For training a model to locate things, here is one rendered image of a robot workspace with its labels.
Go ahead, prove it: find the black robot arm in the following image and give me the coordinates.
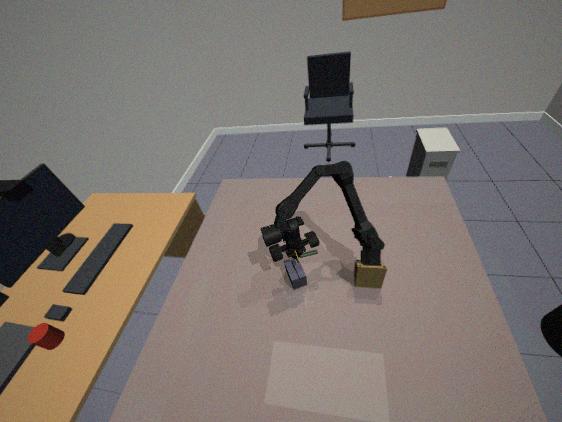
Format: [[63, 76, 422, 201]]
[[261, 161, 385, 266]]

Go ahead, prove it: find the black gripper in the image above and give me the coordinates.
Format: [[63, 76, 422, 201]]
[[269, 231, 320, 262]]

